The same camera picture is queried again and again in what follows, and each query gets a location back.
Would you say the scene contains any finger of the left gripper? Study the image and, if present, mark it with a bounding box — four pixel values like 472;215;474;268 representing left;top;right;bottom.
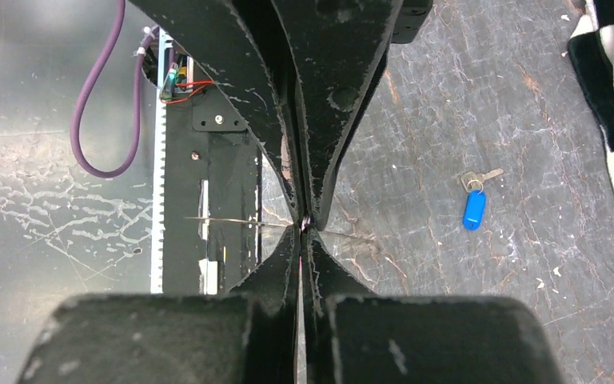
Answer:
134;0;301;221
273;1;402;230

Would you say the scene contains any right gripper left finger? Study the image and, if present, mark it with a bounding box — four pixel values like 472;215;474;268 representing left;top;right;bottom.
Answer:
18;227;299;383

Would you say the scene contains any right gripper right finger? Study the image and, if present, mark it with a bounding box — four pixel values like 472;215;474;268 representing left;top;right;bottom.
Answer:
301;228;563;383

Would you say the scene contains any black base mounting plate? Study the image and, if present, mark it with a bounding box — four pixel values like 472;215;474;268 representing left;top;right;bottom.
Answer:
162;53;264;296

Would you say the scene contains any key with blue tag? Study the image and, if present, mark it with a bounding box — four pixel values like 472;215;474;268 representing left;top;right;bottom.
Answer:
460;168;504;231

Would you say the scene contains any white slotted cable duct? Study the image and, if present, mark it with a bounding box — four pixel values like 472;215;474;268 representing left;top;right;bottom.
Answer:
150;30;173;294

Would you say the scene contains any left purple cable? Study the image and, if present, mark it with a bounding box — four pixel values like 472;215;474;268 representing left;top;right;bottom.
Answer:
70;0;161;180

